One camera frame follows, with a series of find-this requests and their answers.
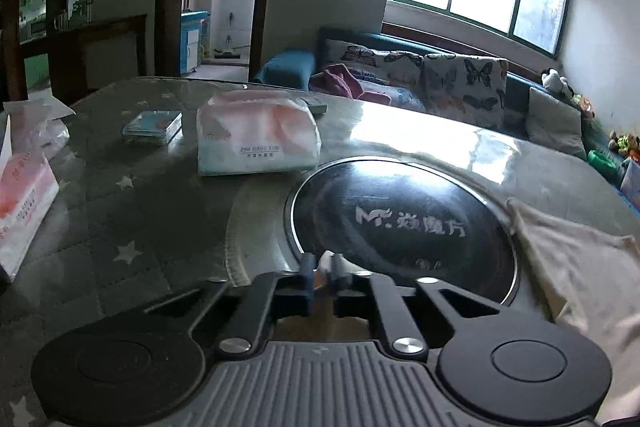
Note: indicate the dark wooden shelf unit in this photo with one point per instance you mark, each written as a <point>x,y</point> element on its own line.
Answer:
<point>12,7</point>

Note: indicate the teal sofa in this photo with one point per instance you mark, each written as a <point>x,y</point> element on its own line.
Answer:
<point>287,67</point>

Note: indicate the round black glass hotplate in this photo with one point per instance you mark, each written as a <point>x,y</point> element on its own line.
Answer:
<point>400,217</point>

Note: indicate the long butterfly print cushion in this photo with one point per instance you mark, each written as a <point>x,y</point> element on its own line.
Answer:
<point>380,62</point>

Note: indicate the panda plush toy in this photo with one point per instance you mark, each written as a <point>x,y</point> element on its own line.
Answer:
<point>555,82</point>

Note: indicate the small clear plastic box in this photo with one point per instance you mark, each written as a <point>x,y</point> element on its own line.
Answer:
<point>152,127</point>

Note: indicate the pink cloth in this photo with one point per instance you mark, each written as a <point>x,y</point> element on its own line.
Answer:
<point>340,79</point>

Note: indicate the grey remote control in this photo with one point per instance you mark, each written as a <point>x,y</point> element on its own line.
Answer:
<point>315,104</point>

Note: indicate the pile of small plush toys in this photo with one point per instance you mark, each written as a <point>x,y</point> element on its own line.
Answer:
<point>625,143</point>

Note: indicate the clear plastic bag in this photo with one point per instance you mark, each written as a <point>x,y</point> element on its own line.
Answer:
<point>42,117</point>

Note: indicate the green quilted star tablecloth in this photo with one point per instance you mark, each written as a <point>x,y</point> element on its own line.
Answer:
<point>150,207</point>

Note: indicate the colourful plush toy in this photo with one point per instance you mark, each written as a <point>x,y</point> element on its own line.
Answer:
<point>582,106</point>

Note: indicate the clear plastic storage box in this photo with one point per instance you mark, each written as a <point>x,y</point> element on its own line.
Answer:
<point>632,184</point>

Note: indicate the grey cushion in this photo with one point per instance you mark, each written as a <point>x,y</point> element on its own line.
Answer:
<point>555,122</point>

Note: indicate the green plastic bowl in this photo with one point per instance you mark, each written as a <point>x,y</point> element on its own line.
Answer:
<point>602,159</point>

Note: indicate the pink white tissue pack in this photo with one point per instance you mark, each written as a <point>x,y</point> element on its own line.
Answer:
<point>22,202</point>
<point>255,132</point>

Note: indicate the cream cloth garment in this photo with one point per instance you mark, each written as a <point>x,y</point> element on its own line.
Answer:
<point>575,267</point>

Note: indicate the blue white cabinet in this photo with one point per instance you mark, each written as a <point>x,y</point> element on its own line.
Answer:
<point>194,42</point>

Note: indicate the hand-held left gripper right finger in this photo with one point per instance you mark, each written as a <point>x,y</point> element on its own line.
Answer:
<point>340,292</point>

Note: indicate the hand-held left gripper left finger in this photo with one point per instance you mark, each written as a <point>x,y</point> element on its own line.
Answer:
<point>307,289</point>

